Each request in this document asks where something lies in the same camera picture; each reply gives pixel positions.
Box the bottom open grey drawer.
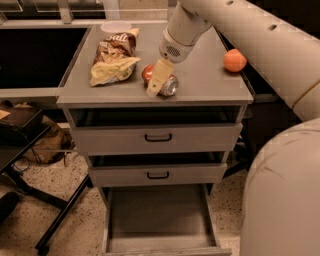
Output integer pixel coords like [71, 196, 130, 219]
[102, 185, 231, 256]

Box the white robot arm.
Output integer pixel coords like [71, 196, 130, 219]
[147, 0, 320, 256]

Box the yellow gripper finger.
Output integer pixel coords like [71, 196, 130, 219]
[145, 58, 175, 97]

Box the brown backpack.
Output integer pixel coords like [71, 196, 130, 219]
[11, 103, 70, 164]

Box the top grey drawer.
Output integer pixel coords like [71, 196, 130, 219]
[71, 123, 242, 156]

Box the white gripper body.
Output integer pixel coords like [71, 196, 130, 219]
[159, 3, 212, 63]

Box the middle grey drawer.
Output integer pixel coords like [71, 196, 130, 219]
[88, 163, 227, 187]

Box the red coke can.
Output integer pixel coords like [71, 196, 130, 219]
[142, 64, 178, 97]

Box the brown chip bag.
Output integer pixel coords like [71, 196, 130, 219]
[90, 28, 140, 86]

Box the orange fruit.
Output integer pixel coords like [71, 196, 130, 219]
[223, 49, 247, 72]

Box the black desk frame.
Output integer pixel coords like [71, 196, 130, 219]
[0, 123, 94, 256]

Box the grey drawer cabinet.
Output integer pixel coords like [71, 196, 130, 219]
[56, 23, 255, 256]

